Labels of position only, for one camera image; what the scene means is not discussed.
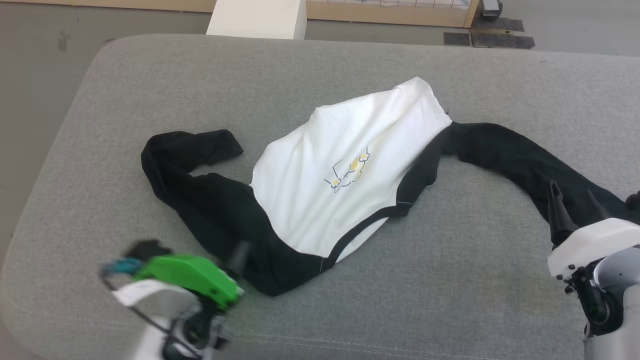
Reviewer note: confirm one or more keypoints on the white rectangular box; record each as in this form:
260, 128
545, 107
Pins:
257, 17

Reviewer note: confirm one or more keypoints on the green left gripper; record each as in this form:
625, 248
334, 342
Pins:
195, 277

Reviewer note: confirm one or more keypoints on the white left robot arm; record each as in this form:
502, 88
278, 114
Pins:
160, 305

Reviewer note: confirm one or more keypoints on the grey fabric sofa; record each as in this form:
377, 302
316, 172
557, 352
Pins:
150, 100

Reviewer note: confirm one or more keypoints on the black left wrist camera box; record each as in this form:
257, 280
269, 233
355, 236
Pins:
147, 249

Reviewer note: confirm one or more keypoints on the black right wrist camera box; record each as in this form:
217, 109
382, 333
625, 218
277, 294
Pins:
634, 201

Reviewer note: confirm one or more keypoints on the small black floor mat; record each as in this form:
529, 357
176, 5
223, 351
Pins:
456, 39

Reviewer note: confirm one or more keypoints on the large black floor mat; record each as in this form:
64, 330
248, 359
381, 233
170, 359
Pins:
502, 35

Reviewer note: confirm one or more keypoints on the screen foot with caster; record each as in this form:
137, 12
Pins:
491, 7

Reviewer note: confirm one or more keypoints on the white and black long-sleeve shirt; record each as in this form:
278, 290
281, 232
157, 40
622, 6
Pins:
340, 170

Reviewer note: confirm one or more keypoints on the lemon-print wooden-framed screen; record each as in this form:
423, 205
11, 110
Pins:
390, 12

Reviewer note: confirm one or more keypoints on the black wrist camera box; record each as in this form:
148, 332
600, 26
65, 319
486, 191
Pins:
634, 201
147, 249

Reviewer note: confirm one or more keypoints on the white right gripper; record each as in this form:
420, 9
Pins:
595, 245

